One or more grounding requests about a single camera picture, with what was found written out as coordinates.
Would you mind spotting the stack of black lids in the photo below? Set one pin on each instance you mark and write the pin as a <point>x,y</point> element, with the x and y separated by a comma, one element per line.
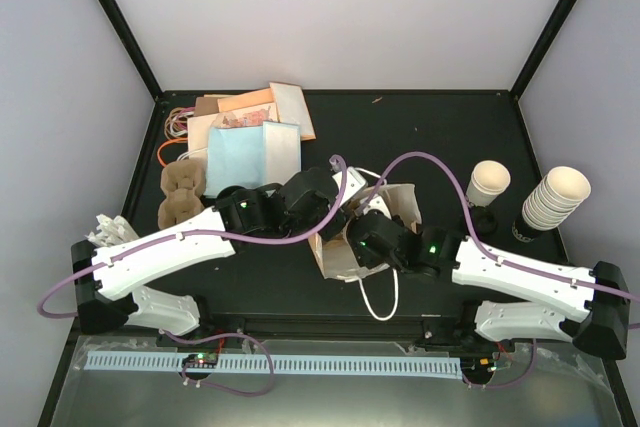
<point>484,221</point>

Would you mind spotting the short white cup stack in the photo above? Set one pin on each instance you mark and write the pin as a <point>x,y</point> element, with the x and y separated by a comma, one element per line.
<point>489,179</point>

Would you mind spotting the bundle of bag handles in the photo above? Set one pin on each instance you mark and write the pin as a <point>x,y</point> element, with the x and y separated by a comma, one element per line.
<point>175,130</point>

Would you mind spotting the light blue cable duct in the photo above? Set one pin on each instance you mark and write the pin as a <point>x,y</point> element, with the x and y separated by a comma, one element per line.
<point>329,365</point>

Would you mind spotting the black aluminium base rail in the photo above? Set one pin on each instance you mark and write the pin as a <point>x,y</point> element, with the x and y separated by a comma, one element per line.
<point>461,332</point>

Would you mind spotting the brown white flat paper bag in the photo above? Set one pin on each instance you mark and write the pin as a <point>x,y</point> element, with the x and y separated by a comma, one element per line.
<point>293,109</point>

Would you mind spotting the brown paper takeout bag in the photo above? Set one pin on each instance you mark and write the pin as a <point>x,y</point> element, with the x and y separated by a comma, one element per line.
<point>335,258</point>

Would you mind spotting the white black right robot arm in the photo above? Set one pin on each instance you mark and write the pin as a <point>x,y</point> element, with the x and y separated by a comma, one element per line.
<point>587,307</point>

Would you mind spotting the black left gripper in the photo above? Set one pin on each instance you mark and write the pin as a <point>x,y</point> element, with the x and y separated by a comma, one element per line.
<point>331,229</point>

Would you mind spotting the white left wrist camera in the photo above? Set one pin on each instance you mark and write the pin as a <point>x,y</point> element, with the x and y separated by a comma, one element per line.
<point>355,184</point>

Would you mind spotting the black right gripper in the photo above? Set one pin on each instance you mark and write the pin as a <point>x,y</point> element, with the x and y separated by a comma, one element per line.
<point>364,256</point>

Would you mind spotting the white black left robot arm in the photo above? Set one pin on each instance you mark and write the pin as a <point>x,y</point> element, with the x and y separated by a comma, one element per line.
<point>112,285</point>

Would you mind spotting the black enclosure frame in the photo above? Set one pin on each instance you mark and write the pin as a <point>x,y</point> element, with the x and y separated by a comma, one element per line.
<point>122,29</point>

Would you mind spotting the tall white cup stack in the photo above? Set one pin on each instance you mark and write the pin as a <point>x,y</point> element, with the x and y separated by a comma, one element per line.
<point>562,190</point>

